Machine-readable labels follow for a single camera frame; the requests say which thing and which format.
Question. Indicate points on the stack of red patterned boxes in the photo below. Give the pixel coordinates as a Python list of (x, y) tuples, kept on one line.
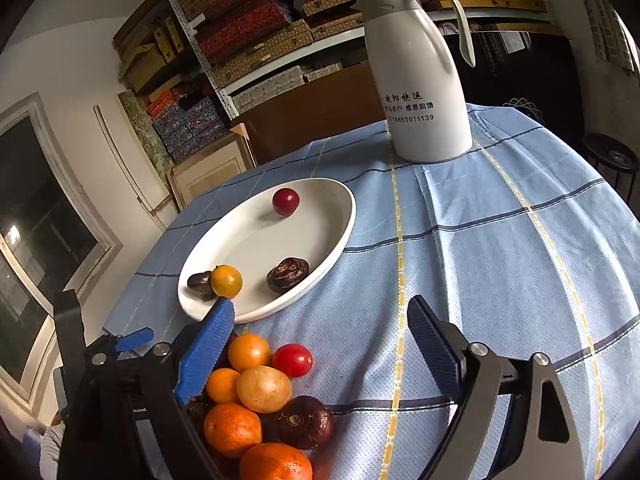
[(240, 25)]

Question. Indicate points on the white thermos jug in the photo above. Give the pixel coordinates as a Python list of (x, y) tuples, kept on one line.
[(425, 85)]

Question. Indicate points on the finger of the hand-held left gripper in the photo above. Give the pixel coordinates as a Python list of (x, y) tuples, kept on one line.
[(135, 337), (67, 335)]

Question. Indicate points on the pale yellow round fruit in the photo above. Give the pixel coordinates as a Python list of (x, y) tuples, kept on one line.
[(264, 389)]

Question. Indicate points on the white board strip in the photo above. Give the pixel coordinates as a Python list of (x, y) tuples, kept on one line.
[(125, 160)]

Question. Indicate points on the small orange mandarin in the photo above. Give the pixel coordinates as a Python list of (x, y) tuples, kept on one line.
[(222, 385), (249, 352)]

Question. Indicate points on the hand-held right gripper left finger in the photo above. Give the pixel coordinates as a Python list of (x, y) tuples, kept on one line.
[(207, 350)]

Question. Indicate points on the wooden framed panel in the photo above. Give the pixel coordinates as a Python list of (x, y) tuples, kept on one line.
[(210, 170)]

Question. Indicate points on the yellow-orange cherry tomato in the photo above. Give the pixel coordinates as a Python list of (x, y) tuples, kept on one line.
[(226, 280)]

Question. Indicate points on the red cherry tomato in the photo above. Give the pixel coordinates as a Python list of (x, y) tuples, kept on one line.
[(285, 202), (292, 360)]

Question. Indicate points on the blue checked tablecloth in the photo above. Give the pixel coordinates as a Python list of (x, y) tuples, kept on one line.
[(475, 285)]

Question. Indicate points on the white metal shelf rack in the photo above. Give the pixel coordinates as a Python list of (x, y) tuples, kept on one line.
[(199, 45)]

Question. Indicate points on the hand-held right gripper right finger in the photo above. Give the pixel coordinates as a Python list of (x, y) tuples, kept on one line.
[(435, 350)]

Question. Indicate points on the large brown cardboard box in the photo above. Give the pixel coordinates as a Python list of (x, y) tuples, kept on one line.
[(310, 115)]

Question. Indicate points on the stack of brown cardboard boxes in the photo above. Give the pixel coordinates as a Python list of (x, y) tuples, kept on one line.
[(145, 62)]

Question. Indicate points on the dark window with white frame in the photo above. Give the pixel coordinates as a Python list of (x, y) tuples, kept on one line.
[(40, 240)]

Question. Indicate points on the white oval plate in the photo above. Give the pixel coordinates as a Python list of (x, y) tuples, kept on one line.
[(260, 245)]

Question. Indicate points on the person's left forearm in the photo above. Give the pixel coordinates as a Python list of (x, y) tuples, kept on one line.
[(50, 450)]

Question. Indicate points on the mottled green stone slab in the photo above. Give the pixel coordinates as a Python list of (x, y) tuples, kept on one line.
[(145, 135)]

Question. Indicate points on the stack of blue patterned boxes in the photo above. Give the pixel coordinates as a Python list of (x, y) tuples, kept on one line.
[(192, 122)]

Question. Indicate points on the stack of woven tan boxes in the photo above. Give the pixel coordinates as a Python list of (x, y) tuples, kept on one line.
[(280, 42)]

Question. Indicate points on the black round stool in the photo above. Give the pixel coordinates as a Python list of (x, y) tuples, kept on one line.
[(612, 157)]

